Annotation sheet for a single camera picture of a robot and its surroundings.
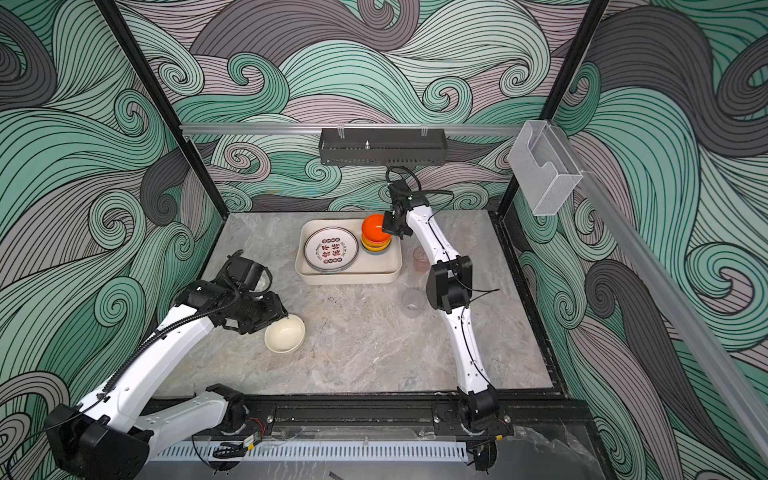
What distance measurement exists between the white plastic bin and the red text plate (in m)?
0.01

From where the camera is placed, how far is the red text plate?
1.03 m

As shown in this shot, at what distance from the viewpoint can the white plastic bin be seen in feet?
3.28
